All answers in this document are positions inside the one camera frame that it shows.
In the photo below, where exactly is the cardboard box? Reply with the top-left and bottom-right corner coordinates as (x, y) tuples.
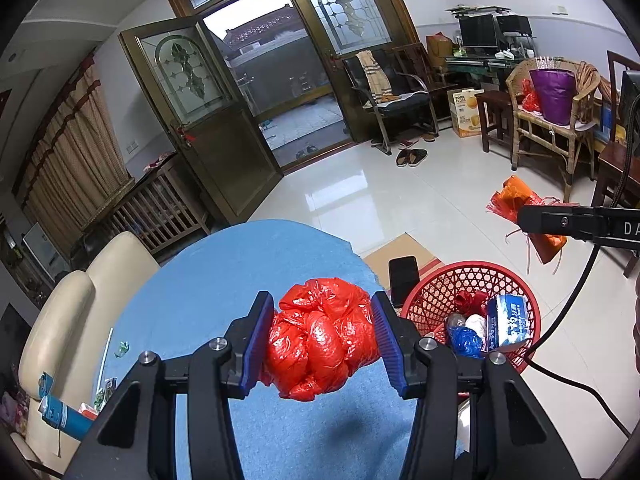
(362, 232), (443, 293)

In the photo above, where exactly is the black cable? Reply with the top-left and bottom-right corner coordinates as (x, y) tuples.
(522, 72), (640, 438)

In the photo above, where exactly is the white appliance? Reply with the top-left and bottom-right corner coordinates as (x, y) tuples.
(22, 222), (71, 281)

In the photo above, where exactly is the black chair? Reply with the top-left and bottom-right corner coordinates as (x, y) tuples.
(342, 50), (441, 153)

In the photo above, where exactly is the blue wrapper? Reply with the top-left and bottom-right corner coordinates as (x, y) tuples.
(447, 326), (485, 359)

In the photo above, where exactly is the wooden crib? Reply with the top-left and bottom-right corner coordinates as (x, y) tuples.
(85, 152), (211, 256)

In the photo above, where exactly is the white blue tissue box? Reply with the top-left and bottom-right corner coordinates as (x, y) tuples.
(486, 294), (532, 353)

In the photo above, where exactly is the large red plastic bag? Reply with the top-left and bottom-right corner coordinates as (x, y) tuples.
(260, 276), (383, 402)

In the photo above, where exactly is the dark wooden armchair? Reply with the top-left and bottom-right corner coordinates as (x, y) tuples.
(392, 42), (451, 121)

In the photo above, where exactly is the beige sofa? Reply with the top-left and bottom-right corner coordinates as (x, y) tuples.
(17, 231), (161, 466)

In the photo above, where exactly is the black monitor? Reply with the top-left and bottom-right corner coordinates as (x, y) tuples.
(496, 15), (533, 37)
(459, 14), (498, 50)

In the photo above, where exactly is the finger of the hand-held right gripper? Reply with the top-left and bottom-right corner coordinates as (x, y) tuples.
(517, 203), (607, 242)

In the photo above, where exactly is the white orange carton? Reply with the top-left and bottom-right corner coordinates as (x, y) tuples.
(447, 89), (485, 138)

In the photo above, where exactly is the wooden glass door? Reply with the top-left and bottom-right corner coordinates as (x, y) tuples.
(119, 16), (285, 226)
(292, 0), (418, 143)

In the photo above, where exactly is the glass computer desk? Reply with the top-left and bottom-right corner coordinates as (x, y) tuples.
(444, 44), (538, 92)

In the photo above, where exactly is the orange red bag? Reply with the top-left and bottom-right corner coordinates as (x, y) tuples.
(487, 175), (568, 276)

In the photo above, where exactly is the wicker chair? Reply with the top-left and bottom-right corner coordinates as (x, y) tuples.
(505, 57), (601, 201)

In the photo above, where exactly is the purple bag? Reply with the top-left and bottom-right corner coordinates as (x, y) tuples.
(529, 67), (576, 126)

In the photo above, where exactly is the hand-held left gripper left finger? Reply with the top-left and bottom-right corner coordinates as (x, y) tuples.
(64, 291), (276, 480)

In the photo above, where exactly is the teal tube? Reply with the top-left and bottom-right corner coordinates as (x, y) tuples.
(39, 372), (93, 441)

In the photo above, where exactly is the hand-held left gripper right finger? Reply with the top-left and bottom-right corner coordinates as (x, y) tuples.
(371, 291), (583, 480)

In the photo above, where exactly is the red plastic basket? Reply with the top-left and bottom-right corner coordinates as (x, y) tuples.
(400, 260), (542, 401)

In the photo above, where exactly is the black phone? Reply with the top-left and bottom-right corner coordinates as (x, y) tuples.
(388, 255), (421, 308)

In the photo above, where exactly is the dark wooden chair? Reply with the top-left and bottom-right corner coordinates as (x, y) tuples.
(592, 50), (640, 276)

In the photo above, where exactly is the white stick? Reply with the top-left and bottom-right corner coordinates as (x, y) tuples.
(101, 327), (115, 378)

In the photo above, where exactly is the beige striped curtain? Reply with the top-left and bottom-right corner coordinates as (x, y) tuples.
(12, 52), (136, 221)

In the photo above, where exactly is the plaid scarf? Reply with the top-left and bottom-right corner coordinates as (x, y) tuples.
(356, 51), (393, 98)

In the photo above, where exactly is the small red plastic bag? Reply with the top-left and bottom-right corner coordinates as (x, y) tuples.
(452, 290), (488, 316)

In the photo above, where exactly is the wooden stool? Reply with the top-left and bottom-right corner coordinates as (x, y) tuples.
(475, 90), (516, 153)

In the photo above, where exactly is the brown paper box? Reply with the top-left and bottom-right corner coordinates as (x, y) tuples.
(426, 32), (453, 68)

